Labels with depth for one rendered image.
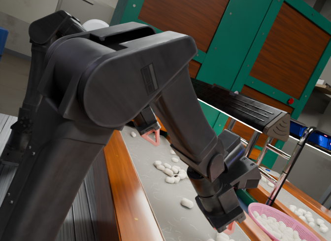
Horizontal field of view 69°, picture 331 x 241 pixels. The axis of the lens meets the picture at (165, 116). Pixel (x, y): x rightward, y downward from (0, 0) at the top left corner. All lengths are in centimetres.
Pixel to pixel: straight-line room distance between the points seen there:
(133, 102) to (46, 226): 15
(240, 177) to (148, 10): 97
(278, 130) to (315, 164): 287
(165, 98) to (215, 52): 116
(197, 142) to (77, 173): 18
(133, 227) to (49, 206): 31
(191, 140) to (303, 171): 327
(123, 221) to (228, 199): 22
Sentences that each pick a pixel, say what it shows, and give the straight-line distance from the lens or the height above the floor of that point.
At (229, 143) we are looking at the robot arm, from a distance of 48.
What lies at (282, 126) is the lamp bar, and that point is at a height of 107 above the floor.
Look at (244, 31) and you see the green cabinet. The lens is 152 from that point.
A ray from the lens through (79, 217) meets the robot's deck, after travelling 69.
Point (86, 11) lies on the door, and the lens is 723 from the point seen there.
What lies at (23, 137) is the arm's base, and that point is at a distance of 86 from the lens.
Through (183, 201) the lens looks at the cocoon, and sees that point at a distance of 76.
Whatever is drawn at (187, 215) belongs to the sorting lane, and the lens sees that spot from 74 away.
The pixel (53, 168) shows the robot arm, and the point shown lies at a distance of 23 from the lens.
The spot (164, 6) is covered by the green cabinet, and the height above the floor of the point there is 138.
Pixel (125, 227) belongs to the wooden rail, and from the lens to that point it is 54.
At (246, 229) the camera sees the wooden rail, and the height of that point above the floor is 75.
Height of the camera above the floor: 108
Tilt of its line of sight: 9 degrees down
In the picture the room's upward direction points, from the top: 23 degrees clockwise
